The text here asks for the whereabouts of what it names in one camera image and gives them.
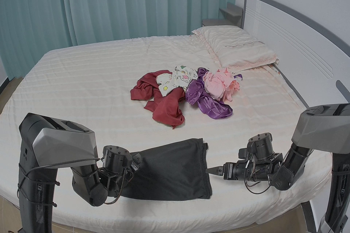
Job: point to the dark red garment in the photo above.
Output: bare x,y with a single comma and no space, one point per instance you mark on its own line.
166,110

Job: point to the black garment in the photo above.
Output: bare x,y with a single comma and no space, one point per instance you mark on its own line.
175,169

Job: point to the purple satin garment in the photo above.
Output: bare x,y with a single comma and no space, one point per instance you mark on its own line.
207,107

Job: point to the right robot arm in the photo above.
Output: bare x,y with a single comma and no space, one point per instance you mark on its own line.
314,128

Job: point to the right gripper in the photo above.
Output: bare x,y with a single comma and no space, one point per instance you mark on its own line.
235,170

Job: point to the white printed garment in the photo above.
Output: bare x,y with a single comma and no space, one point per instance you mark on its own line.
175,79

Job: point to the pink garment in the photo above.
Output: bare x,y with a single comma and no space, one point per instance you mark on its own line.
218,85

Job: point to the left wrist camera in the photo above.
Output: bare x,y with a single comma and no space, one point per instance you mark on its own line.
136,162

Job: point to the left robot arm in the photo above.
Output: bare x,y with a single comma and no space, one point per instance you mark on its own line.
63,140

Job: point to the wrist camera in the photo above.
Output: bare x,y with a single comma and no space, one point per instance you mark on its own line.
243,154
136,162

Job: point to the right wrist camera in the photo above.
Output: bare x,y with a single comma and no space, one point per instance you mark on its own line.
243,154

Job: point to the bed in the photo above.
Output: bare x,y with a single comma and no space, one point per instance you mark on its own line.
82,90

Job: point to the pale pink pillow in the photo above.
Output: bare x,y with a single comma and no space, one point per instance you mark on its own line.
238,46

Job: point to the grey bedside table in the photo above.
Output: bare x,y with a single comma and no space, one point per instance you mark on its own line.
218,21

